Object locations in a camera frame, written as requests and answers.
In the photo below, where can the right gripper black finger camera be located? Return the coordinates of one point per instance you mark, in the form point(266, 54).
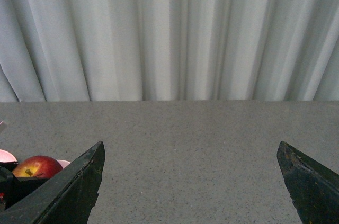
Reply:
point(68, 197)
point(312, 186)

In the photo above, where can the right gripper black finger holding apple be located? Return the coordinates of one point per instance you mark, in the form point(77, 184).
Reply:
point(17, 185)

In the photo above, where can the red yellow apple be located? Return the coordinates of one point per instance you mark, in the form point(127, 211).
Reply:
point(38, 167)

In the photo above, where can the pale pink bowl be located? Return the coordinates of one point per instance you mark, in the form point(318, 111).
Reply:
point(8, 160)

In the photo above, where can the white pleated curtain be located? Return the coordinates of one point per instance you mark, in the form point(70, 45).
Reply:
point(132, 50)

